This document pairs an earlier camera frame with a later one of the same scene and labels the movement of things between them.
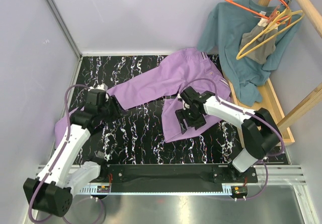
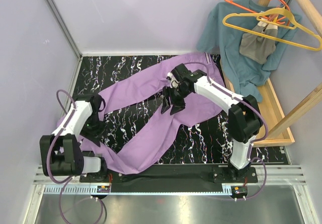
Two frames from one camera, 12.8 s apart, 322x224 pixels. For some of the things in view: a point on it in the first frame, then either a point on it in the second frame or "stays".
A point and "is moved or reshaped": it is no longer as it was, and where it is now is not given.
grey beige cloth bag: [260, 44] stays
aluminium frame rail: [60, 17] stays
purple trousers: [200, 68] is moved or reshaped
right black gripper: [182, 115] → [178, 106]
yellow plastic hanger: [278, 17] → [282, 17]
